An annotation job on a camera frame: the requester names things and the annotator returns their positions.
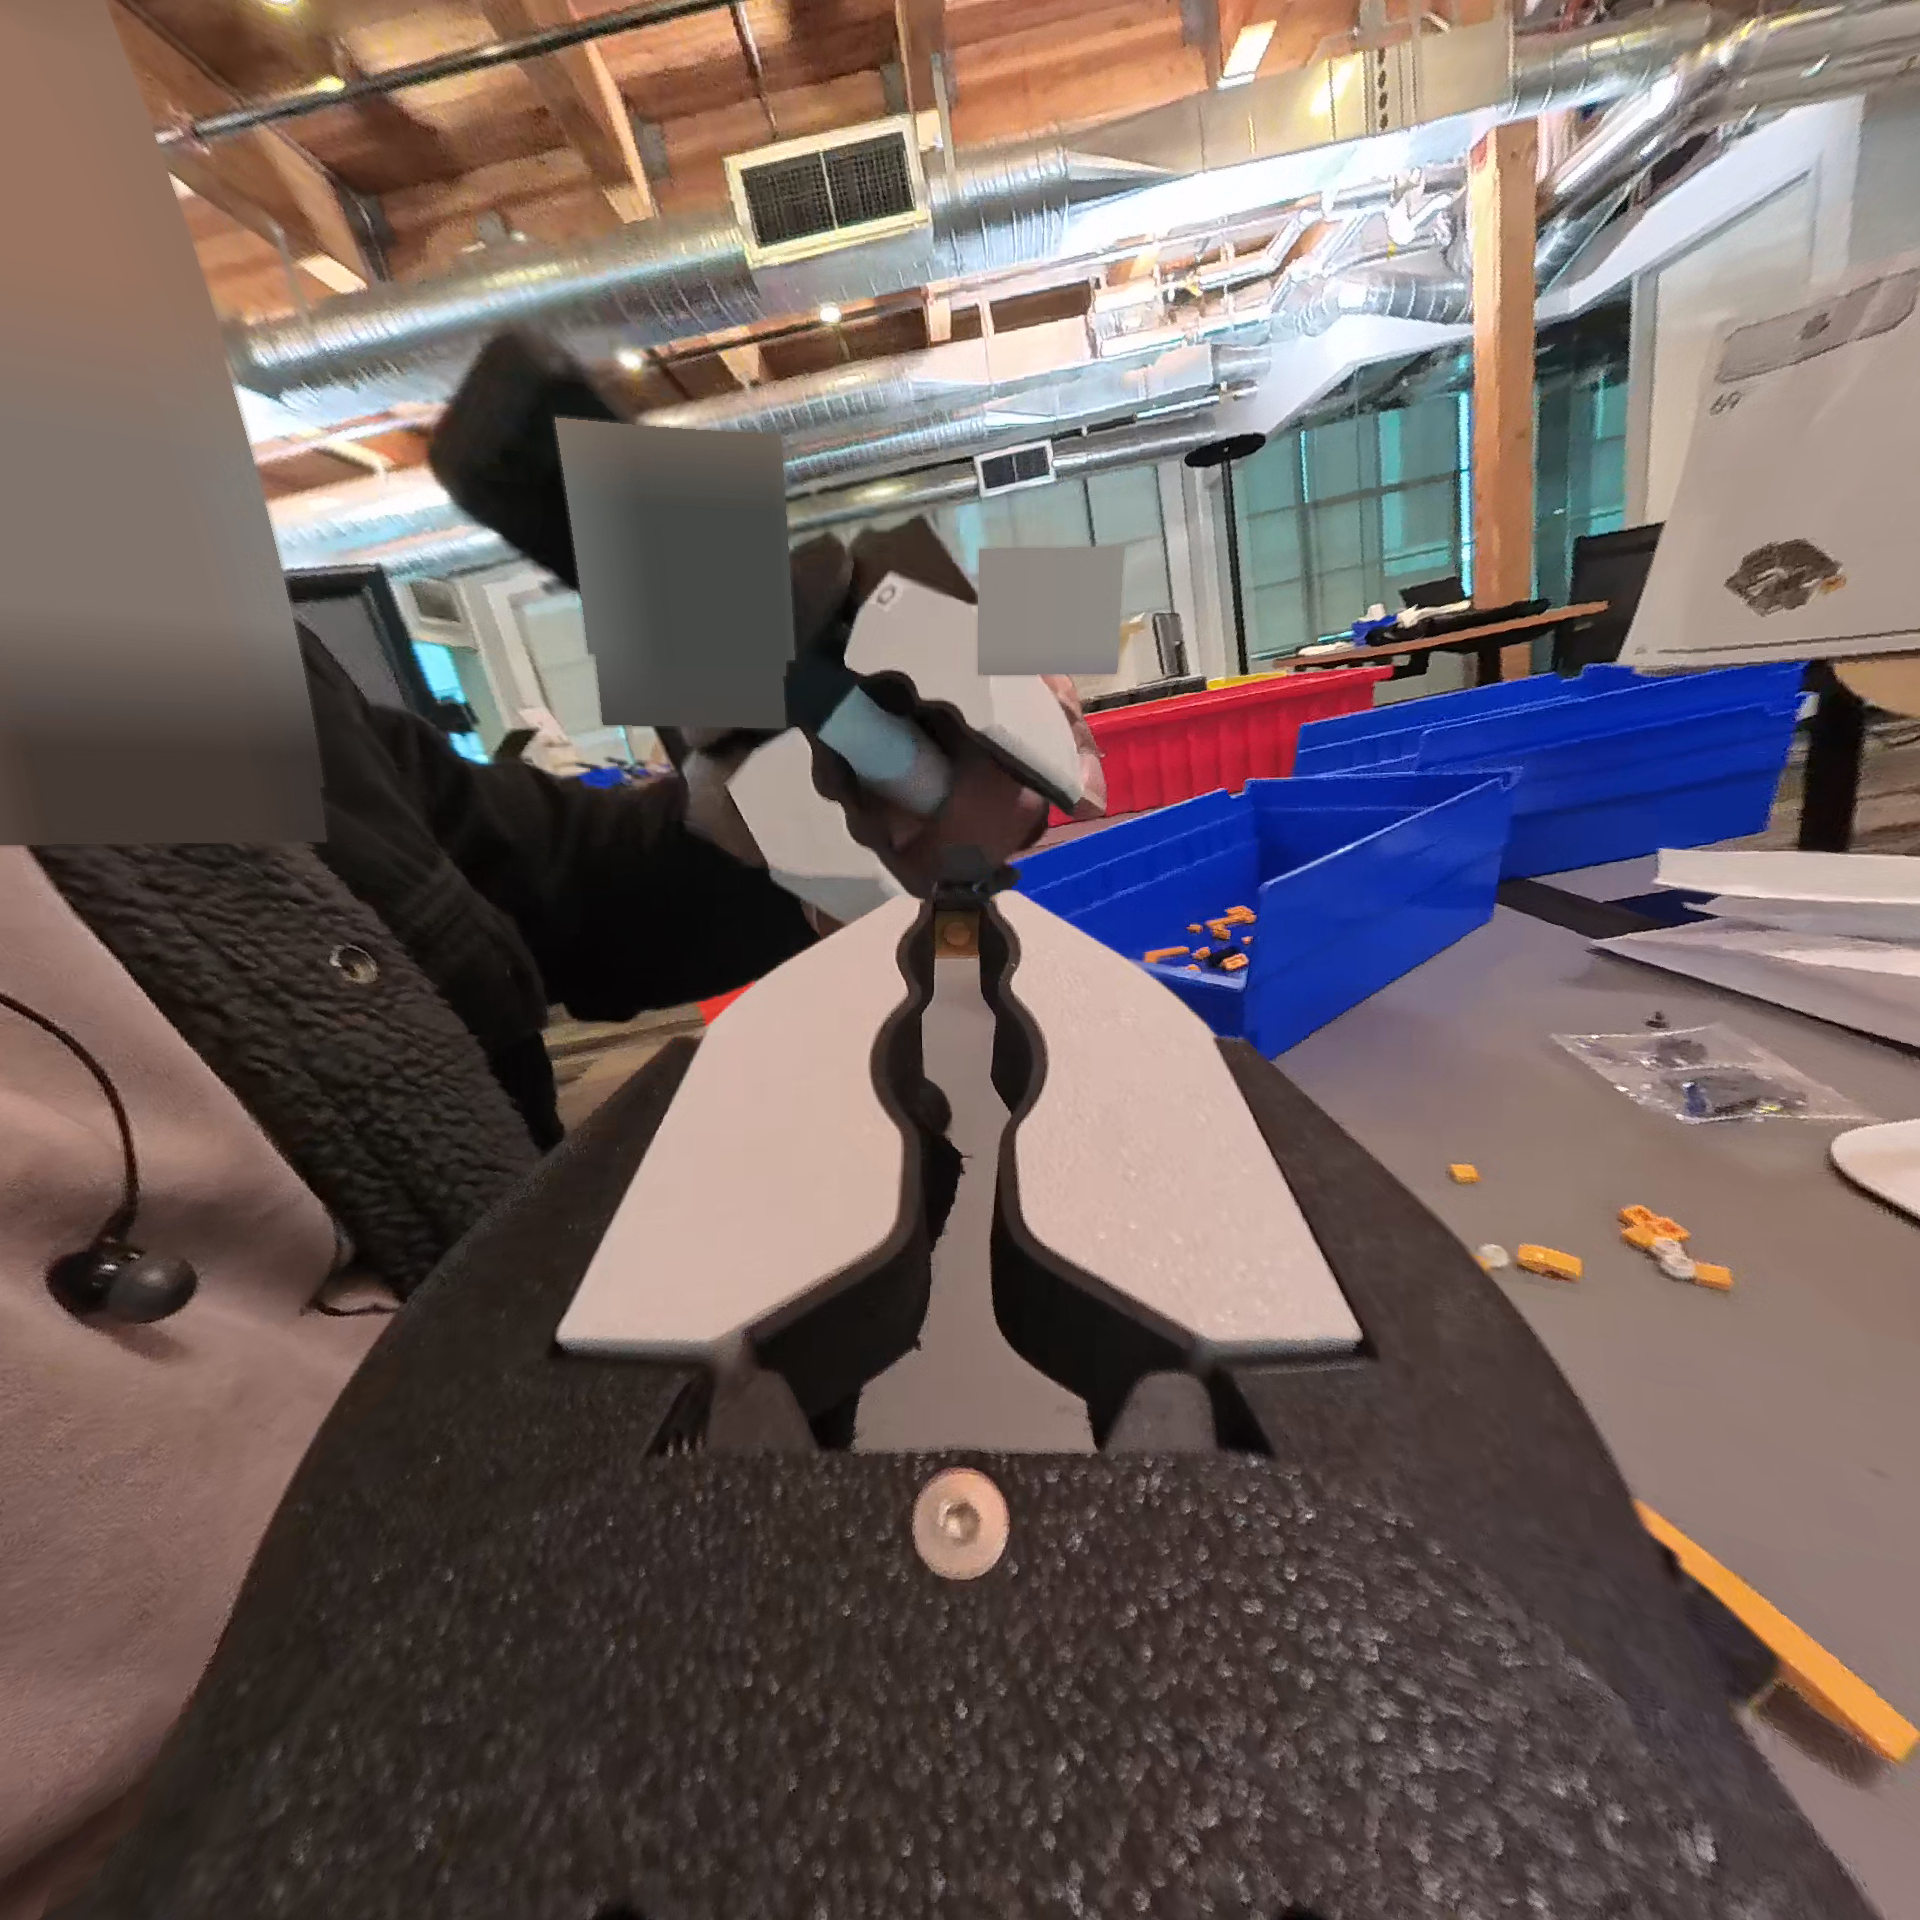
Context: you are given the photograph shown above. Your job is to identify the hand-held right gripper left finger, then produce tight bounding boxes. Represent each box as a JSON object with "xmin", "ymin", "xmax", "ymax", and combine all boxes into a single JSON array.
[{"xmin": 555, "ymin": 895, "xmax": 962, "ymax": 1444}]

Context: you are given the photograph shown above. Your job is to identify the ceiling air vent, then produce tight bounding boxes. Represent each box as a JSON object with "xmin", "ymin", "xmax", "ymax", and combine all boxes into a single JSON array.
[{"xmin": 724, "ymin": 116, "xmax": 933, "ymax": 272}]

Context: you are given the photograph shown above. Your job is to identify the wooden post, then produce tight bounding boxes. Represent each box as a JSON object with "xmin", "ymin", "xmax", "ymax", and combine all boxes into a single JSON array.
[{"xmin": 1469, "ymin": 122, "xmax": 1542, "ymax": 685}]

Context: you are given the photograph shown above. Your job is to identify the blue plastic bin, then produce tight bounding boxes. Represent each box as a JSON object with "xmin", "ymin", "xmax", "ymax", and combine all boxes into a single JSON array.
[
  {"xmin": 1019, "ymin": 768, "xmax": 1520, "ymax": 1059},
  {"xmin": 1299, "ymin": 658, "xmax": 1809, "ymax": 750},
  {"xmin": 1417, "ymin": 722, "xmax": 1809, "ymax": 879}
]

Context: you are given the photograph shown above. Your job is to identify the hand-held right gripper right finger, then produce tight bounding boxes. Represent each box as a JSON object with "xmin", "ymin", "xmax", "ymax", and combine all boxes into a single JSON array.
[{"xmin": 993, "ymin": 895, "xmax": 1367, "ymax": 1444}]

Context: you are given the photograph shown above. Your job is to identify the red plastic bin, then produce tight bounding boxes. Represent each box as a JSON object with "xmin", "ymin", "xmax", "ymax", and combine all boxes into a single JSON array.
[{"xmin": 1077, "ymin": 668, "xmax": 1398, "ymax": 830}]

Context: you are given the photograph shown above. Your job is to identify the beige sweatshirt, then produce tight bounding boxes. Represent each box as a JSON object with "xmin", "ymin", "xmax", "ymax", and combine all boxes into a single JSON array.
[{"xmin": 0, "ymin": 845, "xmax": 408, "ymax": 1920}]

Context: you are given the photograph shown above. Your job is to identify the black floor lamp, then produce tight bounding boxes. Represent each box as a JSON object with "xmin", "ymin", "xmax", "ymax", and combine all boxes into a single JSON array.
[{"xmin": 1187, "ymin": 431, "xmax": 1267, "ymax": 681}]

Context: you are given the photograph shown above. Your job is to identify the scattered small lego pieces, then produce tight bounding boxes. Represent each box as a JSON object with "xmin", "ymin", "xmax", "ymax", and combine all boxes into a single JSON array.
[{"xmin": 1446, "ymin": 1161, "xmax": 1738, "ymax": 1293}]

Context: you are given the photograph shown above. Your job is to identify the black desk chair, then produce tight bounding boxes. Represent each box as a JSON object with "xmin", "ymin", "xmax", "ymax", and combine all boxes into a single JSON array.
[{"xmin": 1567, "ymin": 524, "xmax": 1669, "ymax": 668}]

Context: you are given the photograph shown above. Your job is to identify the silver air duct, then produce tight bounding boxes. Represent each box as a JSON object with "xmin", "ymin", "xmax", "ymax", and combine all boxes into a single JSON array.
[{"xmin": 223, "ymin": 140, "xmax": 1482, "ymax": 399}]

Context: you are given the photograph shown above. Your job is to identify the clear plastic parts bag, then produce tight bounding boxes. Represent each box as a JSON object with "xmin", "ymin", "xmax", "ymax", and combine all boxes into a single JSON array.
[{"xmin": 1550, "ymin": 1019, "xmax": 1877, "ymax": 1129}]

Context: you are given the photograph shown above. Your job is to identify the white papers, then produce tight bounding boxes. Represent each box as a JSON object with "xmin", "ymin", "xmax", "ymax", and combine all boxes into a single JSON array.
[{"xmin": 1659, "ymin": 845, "xmax": 1920, "ymax": 937}]

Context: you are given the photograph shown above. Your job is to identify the person's left hand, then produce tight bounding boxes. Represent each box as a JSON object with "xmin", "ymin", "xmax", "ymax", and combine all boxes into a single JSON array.
[{"xmin": 843, "ymin": 744, "xmax": 1057, "ymax": 903}]

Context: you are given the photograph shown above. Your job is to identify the black fleece jacket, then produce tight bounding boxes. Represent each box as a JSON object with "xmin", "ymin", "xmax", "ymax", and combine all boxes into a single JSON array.
[{"xmin": 30, "ymin": 620, "xmax": 566, "ymax": 1306}]

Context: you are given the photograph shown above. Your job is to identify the long wooden desk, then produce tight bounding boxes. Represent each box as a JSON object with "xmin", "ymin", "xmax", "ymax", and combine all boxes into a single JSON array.
[{"xmin": 1272, "ymin": 602, "xmax": 1607, "ymax": 675}]

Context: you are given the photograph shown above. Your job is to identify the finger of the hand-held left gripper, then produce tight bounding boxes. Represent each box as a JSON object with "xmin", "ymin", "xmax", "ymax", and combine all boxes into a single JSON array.
[
  {"xmin": 843, "ymin": 567, "xmax": 1107, "ymax": 817},
  {"xmin": 724, "ymin": 687, "xmax": 960, "ymax": 927}
]

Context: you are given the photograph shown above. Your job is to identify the lego instruction booklet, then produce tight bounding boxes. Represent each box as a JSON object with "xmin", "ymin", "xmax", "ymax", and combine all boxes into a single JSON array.
[{"xmin": 1626, "ymin": 95, "xmax": 1920, "ymax": 665}]

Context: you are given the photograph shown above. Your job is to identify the orange black lego subassembly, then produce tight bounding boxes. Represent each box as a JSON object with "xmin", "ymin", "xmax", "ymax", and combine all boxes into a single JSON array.
[{"xmin": 1633, "ymin": 1503, "xmax": 1920, "ymax": 1764}]

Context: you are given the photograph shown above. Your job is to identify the heap of orange lego parts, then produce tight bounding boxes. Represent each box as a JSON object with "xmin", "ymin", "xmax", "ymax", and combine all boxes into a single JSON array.
[{"xmin": 1142, "ymin": 903, "xmax": 1261, "ymax": 979}]

